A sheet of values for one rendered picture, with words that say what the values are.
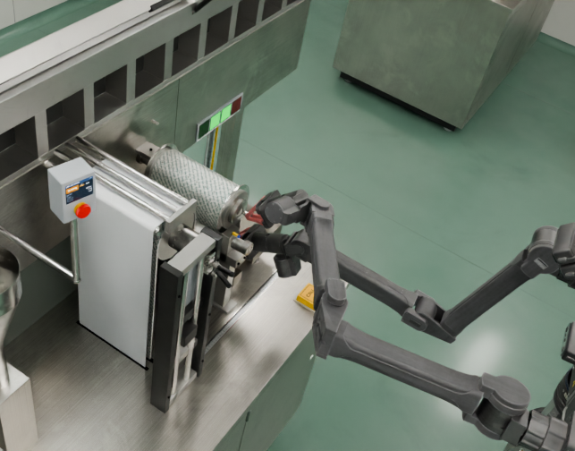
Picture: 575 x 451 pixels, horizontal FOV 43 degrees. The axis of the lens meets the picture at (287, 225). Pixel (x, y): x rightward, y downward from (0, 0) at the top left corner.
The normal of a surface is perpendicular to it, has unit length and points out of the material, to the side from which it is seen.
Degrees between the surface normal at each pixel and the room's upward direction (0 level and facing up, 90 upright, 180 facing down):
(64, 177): 0
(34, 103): 90
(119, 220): 90
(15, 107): 90
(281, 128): 0
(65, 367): 0
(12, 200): 90
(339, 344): 78
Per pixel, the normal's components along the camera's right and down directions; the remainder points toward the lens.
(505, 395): 0.25, -0.81
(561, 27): -0.53, 0.52
